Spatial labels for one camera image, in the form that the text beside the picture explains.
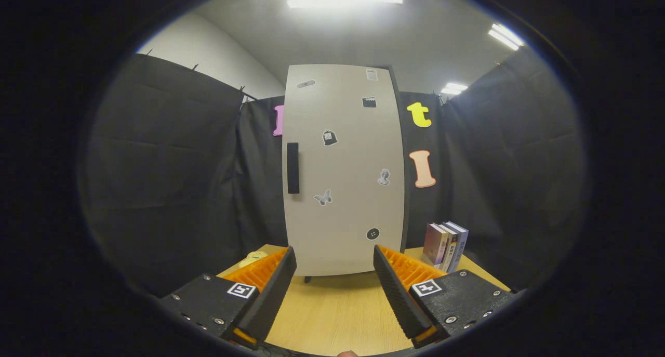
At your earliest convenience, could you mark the black door handle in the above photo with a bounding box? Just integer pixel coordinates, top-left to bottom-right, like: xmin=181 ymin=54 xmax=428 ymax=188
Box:
xmin=287 ymin=142 xmax=300 ymax=194

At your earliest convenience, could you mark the yellow plush toy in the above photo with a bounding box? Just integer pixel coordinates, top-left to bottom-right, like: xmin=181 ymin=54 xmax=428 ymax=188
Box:
xmin=238 ymin=250 xmax=270 ymax=268

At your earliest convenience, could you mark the beige cabinet door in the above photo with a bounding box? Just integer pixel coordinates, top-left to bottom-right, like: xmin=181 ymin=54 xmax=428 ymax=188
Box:
xmin=282 ymin=64 xmax=406 ymax=277

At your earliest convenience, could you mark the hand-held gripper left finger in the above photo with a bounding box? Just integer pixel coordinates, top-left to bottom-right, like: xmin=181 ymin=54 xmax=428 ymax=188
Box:
xmin=156 ymin=246 xmax=298 ymax=351

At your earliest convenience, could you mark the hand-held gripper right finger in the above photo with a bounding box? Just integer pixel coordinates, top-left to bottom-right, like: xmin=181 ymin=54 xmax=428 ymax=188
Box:
xmin=373 ymin=244 xmax=520 ymax=348

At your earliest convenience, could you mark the dark grey cabinet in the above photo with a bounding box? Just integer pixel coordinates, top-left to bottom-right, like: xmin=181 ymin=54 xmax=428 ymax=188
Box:
xmin=282 ymin=63 xmax=411 ymax=284

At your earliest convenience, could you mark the long ceiling light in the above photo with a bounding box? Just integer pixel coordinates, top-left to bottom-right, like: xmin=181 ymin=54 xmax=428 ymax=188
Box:
xmin=487 ymin=23 xmax=525 ymax=51

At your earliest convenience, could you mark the blue-grey book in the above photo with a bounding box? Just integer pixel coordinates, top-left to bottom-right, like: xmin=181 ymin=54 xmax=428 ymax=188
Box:
xmin=444 ymin=221 xmax=469 ymax=273

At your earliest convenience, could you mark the black backdrop cloth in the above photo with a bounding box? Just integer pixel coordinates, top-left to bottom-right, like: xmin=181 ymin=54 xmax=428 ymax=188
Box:
xmin=86 ymin=45 xmax=588 ymax=295

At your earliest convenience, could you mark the dark book with yellow spine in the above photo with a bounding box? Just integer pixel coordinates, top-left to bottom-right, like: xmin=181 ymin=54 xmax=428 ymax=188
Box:
xmin=439 ymin=223 xmax=460 ymax=271

